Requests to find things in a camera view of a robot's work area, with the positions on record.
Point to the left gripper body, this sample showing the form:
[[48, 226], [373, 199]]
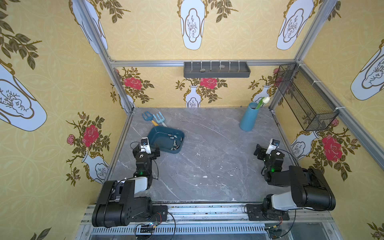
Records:
[[155, 153]]

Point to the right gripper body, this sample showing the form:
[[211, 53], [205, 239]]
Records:
[[259, 151]]

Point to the teal storage box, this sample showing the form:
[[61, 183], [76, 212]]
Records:
[[166, 139]]

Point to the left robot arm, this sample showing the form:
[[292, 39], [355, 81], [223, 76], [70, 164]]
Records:
[[117, 204]]

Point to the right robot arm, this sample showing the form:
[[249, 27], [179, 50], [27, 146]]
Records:
[[308, 188]]

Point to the light blue toy fork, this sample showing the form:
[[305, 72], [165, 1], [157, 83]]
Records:
[[160, 119]]

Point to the teal vase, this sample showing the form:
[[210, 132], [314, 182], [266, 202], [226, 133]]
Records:
[[248, 120]]

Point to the white tulip flower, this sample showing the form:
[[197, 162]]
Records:
[[263, 101]]

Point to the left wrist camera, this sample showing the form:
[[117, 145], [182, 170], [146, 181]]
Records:
[[145, 145]]

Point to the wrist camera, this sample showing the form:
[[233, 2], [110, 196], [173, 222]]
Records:
[[145, 145], [273, 145]]

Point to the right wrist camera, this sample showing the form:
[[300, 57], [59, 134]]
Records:
[[273, 145]]

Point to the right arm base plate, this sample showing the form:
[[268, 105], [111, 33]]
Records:
[[262, 213]]

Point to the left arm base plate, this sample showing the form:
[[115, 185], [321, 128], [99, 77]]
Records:
[[159, 213]]

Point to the black wire mesh basket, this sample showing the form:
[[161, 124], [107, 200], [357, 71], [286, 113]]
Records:
[[309, 104]]

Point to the grey wall shelf tray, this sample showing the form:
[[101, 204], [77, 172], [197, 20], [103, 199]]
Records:
[[216, 69]]

